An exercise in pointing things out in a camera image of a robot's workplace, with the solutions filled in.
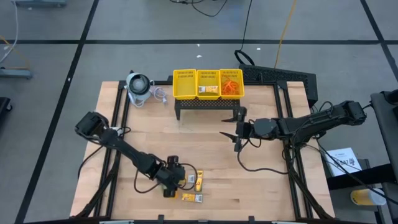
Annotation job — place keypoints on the grey metal floor base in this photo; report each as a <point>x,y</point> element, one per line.
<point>15,74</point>
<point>40,3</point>

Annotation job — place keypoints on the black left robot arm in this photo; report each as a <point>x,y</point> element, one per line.
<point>124,149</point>

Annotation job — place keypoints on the black floor object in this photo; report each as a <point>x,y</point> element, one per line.
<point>4,104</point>

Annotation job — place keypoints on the white printed paper sheet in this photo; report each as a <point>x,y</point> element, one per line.
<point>342,161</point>

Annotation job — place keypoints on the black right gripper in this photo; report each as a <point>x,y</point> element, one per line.
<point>244,129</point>

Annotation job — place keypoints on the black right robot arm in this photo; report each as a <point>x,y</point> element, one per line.
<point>311,123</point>

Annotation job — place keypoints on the yellow plastic basket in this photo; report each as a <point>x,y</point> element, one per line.
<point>208,79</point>
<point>230,72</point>
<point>185,88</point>

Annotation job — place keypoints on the yellow snack packets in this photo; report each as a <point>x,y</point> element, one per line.
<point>191,179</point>

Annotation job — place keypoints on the black aluminium table frame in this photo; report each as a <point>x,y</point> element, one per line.
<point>277,90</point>

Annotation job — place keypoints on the white yellow snack packet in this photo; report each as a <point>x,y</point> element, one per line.
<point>211,89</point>

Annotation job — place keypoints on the yellow white cylinder container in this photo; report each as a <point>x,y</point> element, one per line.
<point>363,197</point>

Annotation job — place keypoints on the black perforated metal panel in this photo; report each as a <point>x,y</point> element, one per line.
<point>280,74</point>

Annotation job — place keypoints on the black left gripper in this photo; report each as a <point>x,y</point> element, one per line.
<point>172,177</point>

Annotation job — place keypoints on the black side table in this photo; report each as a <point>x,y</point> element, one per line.
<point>388,130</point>

